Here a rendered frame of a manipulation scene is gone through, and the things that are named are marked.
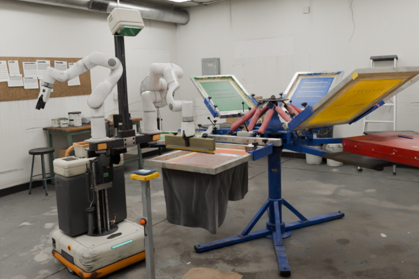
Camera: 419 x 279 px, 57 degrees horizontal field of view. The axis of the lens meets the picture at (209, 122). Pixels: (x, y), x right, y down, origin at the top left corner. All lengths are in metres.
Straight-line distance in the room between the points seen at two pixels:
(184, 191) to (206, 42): 5.71
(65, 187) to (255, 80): 4.93
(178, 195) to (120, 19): 1.25
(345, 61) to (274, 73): 1.29
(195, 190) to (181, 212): 0.22
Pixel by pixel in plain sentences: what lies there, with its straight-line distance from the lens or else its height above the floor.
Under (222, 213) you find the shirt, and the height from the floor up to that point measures 0.63.
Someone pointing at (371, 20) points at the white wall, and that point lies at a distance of 6.83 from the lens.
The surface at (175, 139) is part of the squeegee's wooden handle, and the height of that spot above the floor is 1.12.
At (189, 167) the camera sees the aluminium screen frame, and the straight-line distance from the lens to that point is 2.48.
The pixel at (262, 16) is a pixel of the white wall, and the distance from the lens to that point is 7.50.
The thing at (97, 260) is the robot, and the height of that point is 0.19.
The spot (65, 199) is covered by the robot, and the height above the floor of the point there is 0.60.
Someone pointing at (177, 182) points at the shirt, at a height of 0.83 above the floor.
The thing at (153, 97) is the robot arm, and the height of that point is 1.40.
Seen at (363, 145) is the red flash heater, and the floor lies 1.08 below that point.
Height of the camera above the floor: 1.54
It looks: 7 degrees down
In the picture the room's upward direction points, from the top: 2 degrees counter-clockwise
